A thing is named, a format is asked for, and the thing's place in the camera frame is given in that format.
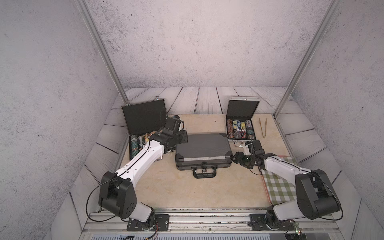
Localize small silver poker case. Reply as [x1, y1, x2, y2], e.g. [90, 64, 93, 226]
[226, 97, 260, 148]

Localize wooden tongs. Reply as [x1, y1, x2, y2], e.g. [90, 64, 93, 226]
[259, 118, 268, 139]

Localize green checkered cloth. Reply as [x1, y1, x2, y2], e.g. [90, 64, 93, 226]
[261, 169, 297, 205]

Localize black poker case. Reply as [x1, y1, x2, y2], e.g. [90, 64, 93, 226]
[175, 133, 233, 179]
[122, 99, 168, 160]

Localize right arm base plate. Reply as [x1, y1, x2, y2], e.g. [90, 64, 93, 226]
[248, 214, 295, 232]

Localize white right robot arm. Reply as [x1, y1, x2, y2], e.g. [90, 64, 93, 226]
[232, 140, 344, 231]

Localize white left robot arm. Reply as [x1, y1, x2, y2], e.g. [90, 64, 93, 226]
[99, 115, 188, 228]

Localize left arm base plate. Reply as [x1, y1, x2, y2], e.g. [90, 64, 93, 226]
[127, 214, 170, 232]

